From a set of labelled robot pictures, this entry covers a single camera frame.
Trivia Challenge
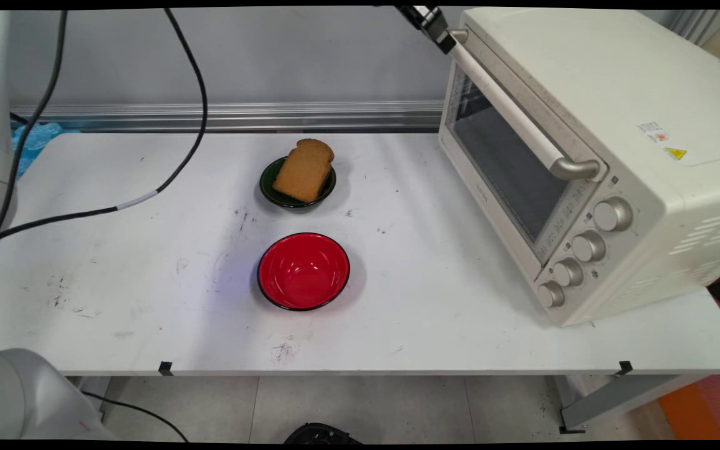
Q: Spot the cream toaster oven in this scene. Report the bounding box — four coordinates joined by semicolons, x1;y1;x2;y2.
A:
438;7;720;328

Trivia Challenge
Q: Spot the long plain black cable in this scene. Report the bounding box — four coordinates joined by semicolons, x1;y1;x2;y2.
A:
0;9;69;263

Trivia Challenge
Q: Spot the large silver oven knob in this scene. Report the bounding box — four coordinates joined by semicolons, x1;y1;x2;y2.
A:
592;196;635;234

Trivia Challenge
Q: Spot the dark green bowl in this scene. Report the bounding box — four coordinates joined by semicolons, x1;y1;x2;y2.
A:
259;156;338;209

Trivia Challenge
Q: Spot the aluminium rail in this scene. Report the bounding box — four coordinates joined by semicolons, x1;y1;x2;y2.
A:
10;101;446;134

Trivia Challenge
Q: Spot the white oven label sticker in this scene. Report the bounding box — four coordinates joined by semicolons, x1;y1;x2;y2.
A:
637;120;671;144

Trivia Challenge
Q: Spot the red bowl with black rim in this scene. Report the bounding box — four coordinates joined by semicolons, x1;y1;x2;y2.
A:
257;232;351;312

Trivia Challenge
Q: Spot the brown bread slice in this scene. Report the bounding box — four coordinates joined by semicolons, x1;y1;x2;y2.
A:
272;138;336;203

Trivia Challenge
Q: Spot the black cable with white tape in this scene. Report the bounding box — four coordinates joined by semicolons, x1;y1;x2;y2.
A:
0;7;209;248

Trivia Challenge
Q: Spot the grey table leg frame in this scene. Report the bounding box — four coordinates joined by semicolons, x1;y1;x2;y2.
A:
556;374;699;436

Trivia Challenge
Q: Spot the grey corrugated panel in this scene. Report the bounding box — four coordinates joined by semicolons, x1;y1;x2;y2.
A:
668;9;720;46

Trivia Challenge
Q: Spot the glass oven door with handle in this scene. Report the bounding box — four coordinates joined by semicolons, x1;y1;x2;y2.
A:
438;28;611;282

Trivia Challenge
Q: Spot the thin black floor cable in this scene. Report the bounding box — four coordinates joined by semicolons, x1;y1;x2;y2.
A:
81;391;191;443

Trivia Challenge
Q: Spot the black round floor object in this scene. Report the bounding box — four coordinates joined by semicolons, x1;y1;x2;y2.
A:
282;422;364;445

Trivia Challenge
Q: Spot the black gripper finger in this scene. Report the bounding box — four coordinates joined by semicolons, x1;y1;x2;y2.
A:
395;6;427;30
418;6;459;55

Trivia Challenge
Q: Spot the orange floor box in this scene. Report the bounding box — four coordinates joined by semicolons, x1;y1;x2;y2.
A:
656;371;720;442

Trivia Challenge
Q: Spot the blue bubble wrap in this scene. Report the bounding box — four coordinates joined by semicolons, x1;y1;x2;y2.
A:
10;121;81;181

